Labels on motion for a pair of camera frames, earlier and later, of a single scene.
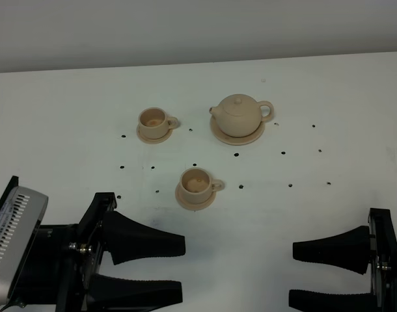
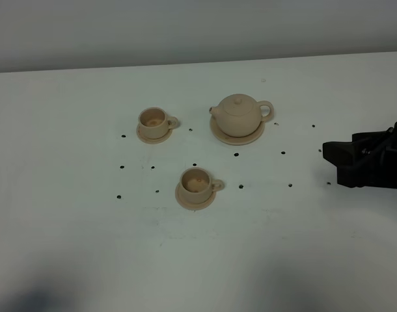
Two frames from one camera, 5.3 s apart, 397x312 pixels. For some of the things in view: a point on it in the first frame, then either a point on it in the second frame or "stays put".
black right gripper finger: x=312 y=301 → x=349 y=177
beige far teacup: x=154 y=122 stays put
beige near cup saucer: x=192 y=206 stays put
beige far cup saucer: x=154 y=141 stays put
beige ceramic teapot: x=241 y=116 stays put
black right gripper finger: x=351 y=249 → x=345 y=155
